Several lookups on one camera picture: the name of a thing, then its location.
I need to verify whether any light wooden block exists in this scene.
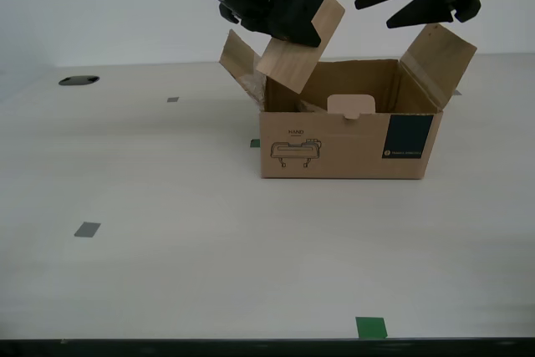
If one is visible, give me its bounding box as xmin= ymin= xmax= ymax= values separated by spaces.
xmin=254 ymin=0 xmax=347 ymax=95

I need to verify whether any cardboard box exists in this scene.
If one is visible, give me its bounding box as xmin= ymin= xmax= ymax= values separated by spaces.
xmin=219 ymin=23 xmax=478 ymax=181

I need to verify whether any dark oval cable grommet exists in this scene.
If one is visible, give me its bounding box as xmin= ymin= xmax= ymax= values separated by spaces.
xmin=58 ymin=75 xmax=100 ymax=87

